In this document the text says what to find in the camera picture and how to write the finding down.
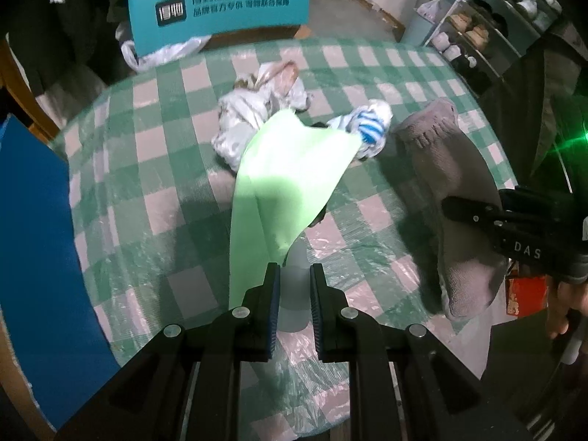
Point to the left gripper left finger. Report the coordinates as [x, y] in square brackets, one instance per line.
[215, 354]

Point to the light green foam sheet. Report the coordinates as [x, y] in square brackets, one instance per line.
[271, 204]

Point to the hanging dark coats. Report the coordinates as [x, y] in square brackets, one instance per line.
[50, 38]

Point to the person right hand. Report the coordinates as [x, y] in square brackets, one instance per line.
[562, 297]

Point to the blue white striped cloth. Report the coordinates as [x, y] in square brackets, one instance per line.
[371, 123]

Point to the teal printed shoe box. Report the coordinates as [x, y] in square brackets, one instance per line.
[159, 23]

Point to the red packet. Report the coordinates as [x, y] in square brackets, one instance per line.
[525, 296]

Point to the crumpled white plastic bag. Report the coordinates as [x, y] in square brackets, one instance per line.
[255, 97]

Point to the light blue bin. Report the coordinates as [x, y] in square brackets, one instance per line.
[424, 19]

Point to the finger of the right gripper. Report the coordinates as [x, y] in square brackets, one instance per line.
[483, 216]

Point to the shoe rack with shoes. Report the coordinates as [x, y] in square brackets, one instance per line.
[482, 39]

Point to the blue cardboard box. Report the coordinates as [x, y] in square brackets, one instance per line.
[59, 345]

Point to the large grey sock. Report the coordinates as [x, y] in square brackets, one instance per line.
[455, 177]

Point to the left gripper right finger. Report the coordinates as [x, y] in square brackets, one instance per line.
[346, 334]

